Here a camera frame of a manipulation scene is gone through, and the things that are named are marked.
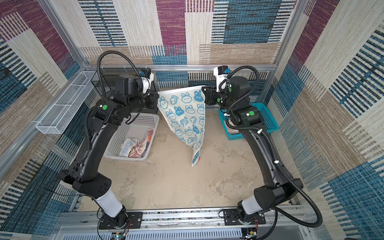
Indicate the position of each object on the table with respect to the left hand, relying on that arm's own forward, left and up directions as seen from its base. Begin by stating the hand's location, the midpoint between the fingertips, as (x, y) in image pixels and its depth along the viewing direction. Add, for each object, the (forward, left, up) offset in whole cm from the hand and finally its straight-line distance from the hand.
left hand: (158, 92), depth 67 cm
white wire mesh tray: (-5, +49, -11) cm, 51 cm away
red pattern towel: (-4, +17, -39) cm, 43 cm away
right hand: (-1, -19, +2) cm, 20 cm away
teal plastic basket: (+2, -39, -36) cm, 53 cm away
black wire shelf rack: (+33, +41, -15) cm, 55 cm away
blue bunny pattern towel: (0, -12, -10) cm, 15 cm away
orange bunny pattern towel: (+9, -41, -41) cm, 59 cm away
